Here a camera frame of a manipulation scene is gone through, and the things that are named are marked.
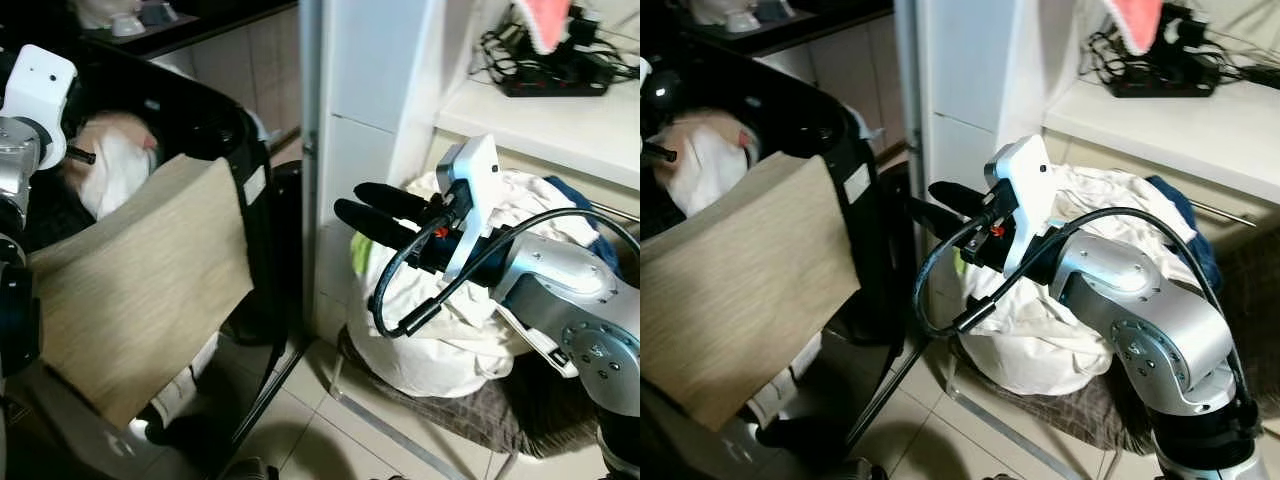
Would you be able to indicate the black power strip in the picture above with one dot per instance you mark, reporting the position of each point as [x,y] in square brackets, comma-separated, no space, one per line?
[1165,82]
[555,82]

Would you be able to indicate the small white bowl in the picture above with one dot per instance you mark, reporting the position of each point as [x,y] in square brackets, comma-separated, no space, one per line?
[128,25]
[742,22]

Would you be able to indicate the pink cloth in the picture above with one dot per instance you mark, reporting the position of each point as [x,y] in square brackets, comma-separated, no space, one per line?
[1140,20]
[545,22]

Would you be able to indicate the green garment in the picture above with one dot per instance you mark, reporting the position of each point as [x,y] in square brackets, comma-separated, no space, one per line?
[359,262]
[961,262]

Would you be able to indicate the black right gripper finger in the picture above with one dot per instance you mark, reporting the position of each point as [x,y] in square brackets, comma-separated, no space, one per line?
[375,222]
[395,198]
[940,220]
[960,198]

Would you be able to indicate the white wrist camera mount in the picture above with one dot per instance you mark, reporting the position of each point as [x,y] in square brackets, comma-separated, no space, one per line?
[38,85]
[1022,170]
[478,165]

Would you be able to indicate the thin metal rod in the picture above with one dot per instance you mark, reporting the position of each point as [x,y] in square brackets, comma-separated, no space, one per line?
[1220,212]
[615,211]

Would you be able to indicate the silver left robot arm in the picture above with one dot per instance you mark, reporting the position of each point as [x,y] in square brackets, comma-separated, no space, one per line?
[15,160]

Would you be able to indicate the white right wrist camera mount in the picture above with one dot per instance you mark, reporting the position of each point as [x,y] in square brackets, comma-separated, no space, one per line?
[478,165]
[1022,170]

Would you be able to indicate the dark counter top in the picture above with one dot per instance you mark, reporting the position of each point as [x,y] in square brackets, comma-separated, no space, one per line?
[830,18]
[220,22]

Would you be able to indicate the white and pink garment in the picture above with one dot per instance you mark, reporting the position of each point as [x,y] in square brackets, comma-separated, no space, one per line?
[705,165]
[115,170]

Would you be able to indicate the dark blue garment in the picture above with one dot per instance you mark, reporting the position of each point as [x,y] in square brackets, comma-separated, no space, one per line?
[600,250]
[1195,235]

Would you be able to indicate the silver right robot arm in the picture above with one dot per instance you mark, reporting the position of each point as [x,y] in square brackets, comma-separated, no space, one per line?
[580,320]
[1150,320]

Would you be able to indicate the brown fabric laundry basket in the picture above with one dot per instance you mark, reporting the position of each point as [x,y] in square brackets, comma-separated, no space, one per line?
[1085,420]
[520,415]

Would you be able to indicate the beige cloth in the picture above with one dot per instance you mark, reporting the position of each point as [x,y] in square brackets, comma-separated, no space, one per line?
[740,290]
[140,290]

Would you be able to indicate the metal basket stand frame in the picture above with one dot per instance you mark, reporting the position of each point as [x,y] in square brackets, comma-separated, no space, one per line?
[385,435]
[1005,435]

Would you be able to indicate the white bedsheet bundle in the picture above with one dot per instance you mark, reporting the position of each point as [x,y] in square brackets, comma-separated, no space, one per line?
[450,345]
[1020,345]

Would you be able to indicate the white shelf cabinet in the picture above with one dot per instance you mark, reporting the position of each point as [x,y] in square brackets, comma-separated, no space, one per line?
[370,80]
[970,70]

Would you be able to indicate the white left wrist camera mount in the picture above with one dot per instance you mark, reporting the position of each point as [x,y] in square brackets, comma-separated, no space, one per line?
[38,85]

